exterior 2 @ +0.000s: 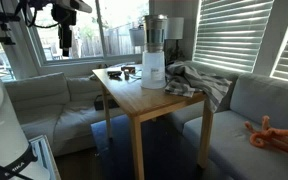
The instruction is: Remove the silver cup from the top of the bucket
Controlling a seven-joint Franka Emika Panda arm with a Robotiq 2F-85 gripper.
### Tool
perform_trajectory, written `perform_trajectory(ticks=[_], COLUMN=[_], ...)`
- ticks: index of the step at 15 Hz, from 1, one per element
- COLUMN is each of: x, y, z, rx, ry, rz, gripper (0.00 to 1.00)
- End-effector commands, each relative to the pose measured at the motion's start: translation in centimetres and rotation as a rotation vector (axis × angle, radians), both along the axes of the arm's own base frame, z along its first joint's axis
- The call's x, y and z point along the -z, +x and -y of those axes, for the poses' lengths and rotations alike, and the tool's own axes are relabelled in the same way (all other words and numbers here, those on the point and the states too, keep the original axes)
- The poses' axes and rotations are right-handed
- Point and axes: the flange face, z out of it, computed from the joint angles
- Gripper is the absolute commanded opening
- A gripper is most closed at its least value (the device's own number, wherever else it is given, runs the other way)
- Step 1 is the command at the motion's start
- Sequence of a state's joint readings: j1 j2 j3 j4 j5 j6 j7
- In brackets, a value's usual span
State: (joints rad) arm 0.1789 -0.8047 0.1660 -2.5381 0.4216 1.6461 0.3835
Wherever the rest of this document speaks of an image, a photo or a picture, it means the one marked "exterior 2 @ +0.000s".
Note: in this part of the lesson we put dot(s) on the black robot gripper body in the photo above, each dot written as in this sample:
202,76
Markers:
65,19

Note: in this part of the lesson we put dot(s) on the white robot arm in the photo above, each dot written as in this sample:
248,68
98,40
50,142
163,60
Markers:
16,153

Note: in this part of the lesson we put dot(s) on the white upside-down plastic bucket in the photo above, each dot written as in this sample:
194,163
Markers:
153,70

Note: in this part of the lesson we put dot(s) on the black remote on table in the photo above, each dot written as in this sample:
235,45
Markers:
114,73

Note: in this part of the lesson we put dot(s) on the white floor lamp shade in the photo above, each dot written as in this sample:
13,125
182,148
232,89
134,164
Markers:
137,36

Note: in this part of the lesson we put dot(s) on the small dark bottle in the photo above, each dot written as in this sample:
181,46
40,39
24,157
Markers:
126,74

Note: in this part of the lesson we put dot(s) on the small brown box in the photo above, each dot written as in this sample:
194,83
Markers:
130,69

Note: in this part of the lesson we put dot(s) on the wooden table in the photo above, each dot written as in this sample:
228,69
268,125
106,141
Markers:
142,104

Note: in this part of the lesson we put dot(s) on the white left sofa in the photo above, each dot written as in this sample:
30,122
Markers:
59,107

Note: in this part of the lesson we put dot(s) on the white table lamp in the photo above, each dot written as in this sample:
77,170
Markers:
174,31

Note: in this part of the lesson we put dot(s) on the grey striped cloth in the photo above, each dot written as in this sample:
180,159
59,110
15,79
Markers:
184,80

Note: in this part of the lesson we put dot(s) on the white framed panel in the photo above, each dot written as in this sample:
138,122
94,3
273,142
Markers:
48,168

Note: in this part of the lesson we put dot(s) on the left window blind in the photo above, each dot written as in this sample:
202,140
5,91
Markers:
230,33

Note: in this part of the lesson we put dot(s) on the blue rug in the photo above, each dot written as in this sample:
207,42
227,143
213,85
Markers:
166,154

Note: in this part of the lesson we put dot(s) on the grey right sofa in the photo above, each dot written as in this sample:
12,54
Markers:
249,98

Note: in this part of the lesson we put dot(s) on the orange plush toy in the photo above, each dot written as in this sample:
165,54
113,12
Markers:
268,135

